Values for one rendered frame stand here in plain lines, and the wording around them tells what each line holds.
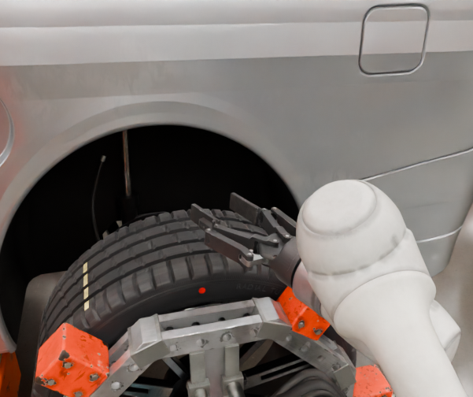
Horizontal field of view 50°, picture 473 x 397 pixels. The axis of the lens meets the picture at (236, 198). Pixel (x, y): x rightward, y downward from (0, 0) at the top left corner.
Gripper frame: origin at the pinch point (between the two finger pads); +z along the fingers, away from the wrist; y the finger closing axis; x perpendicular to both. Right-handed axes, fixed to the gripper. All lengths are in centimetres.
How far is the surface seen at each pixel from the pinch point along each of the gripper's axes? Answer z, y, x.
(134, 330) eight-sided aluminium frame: -0.2, -16.9, -17.2
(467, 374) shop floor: -5, 142, -115
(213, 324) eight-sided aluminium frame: -8.3, -7.0, -15.0
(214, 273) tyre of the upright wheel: -2.4, -2.7, -10.1
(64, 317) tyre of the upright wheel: 14.0, -22.8, -21.4
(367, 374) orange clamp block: -19.6, 25.8, -35.6
